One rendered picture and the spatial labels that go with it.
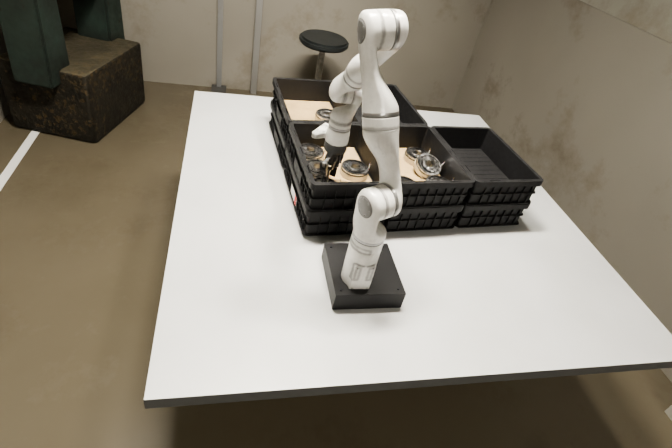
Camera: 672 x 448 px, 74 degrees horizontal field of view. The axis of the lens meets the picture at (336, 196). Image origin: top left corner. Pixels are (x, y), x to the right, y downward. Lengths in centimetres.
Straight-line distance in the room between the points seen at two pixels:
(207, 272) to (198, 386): 36
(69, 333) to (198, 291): 96
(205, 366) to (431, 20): 354
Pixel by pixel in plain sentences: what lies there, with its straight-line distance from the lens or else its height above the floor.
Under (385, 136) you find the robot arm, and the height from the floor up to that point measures 123.
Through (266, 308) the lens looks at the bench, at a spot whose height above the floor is 70.
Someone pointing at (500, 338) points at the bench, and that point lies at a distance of 147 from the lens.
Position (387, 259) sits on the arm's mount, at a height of 76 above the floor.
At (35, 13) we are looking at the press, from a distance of 300.
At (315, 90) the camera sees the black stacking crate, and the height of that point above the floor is 88.
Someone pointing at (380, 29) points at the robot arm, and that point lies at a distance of 105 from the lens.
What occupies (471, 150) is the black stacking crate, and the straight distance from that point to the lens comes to 206.
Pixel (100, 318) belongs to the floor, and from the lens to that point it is 223.
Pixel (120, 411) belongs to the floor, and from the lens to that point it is 198.
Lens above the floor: 173
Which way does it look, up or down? 36 degrees down
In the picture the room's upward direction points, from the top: 13 degrees clockwise
